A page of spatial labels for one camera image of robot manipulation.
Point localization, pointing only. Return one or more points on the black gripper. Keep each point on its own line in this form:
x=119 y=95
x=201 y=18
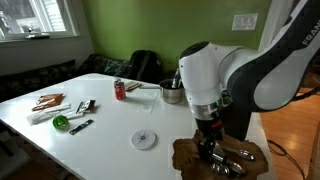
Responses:
x=208 y=131

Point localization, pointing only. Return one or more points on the brown wooden pieces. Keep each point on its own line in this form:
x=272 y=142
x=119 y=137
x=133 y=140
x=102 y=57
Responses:
x=50 y=97

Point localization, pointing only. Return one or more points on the green round plastic object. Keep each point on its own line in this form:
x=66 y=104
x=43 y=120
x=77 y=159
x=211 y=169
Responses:
x=60 y=122

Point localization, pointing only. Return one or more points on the short wide silver utensil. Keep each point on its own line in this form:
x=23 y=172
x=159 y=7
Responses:
x=218 y=156

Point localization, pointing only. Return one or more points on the dark floral back cushion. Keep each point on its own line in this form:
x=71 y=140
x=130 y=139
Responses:
x=36 y=80

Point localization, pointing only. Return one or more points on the brown foil packet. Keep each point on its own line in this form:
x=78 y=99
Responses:
x=42 y=106

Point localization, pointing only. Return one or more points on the black backpack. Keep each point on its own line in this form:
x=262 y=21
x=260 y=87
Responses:
x=145 y=66

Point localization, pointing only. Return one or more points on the silver kitchen utensil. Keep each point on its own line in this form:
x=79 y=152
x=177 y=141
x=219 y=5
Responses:
x=176 y=79

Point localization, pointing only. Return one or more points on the white wall outlet plate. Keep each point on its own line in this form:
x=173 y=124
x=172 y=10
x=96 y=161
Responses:
x=245 y=21

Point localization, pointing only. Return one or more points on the small silver measuring spoon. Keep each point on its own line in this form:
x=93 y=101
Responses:
x=220 y=170

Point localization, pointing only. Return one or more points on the white paper wrapper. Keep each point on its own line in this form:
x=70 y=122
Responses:
x=48 y=114

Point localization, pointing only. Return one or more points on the red soda can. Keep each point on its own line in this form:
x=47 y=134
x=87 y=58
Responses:
x=119 y=90

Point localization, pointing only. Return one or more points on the large silver measuring spoon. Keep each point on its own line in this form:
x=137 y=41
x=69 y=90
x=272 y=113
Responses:
x=243 y=154

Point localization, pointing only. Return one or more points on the brown burl wood tray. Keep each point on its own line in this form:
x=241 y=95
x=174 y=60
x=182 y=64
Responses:
x=186 y=160

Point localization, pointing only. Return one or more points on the small black flat bar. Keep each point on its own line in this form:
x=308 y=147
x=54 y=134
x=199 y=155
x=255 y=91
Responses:
x=81 y=127

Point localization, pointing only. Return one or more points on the stainless steel pot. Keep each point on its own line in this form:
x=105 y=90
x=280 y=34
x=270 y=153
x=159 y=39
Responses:
x=170 y=91

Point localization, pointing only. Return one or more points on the white framed window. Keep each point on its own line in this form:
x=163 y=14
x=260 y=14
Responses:
x=33 y=16

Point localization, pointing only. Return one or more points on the small object on windowsill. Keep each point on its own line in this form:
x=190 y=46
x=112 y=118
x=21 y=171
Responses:
x=36 y=34

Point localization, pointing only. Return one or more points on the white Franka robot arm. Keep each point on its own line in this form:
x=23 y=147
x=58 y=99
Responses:
x=206 y=73

